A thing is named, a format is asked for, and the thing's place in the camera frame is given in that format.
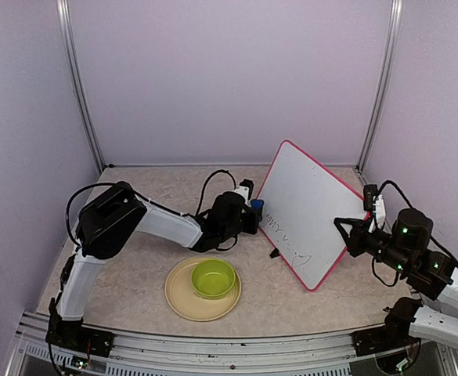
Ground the aluminium corner post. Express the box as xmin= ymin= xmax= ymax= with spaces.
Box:
xmin=356 ymin=0 xmax=403 ymax=175
xmin=56 ymin=0 xmax=105 ymax=173

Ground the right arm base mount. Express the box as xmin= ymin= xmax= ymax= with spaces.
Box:
xmin=352 ymin=326 xmax=414 ymax=356

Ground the blue whiteboard eraser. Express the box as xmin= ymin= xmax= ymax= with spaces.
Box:
xmin=250 ymin=198 xmax=265 ymax=222

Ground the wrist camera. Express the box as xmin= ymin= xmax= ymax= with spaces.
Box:
xmin=363 ymin=184 xmax=386 ymax=233
xmin=234 ymin=179 xmax=254 ymax=206

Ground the right aluminium corner post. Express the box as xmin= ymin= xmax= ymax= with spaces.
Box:
xmin=356 ymin=0 xmax=403 ymax=175

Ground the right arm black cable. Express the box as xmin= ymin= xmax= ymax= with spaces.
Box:
xmin=371 ymin=179 xmax=458 ymax=289

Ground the aluminium front rail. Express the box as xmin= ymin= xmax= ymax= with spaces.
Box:
xmin=5 ymin=313 xmax=458 ymax=375

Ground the left aluminium corner post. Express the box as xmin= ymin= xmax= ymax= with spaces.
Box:
xmin=56 ymin=0 xmax=105 ymax=173

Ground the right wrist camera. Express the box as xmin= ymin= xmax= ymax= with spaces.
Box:
xmin=363 ymin=184 xmax=386 ymax=233

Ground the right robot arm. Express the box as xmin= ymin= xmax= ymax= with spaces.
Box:
xmin=334 ymin=208 xmax=458 ymax=356

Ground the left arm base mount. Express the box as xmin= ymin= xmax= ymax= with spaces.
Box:
xmin=45 ymin=321 xmax=114 ymax=358

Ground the beige round plate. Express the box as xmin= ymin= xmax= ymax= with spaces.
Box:
xmin=164 ymin=257 xmax=242 ymax=322

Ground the wire whiteboard stand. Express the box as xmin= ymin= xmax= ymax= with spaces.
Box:
xmin=269 ymin=248 xmax=280 ymax=259

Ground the pink framed whiteboard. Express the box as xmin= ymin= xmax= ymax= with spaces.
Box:
xmin=258 ymin=140 xmax=368 ymax=292

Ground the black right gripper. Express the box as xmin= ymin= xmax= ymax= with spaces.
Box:
xmin=334 ymin=216 xmax=413 ymax=275

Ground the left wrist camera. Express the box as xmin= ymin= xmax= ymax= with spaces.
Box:
xmin=234 ymin=179 xmax=254 ymax=206

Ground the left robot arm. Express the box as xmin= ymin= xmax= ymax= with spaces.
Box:
xmin=49 ymin=179 xmax=264 ymax=349

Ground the green plastic bowl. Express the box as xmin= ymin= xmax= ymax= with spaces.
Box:
xmin=190 ymin=258 xmax=236 ymax=299

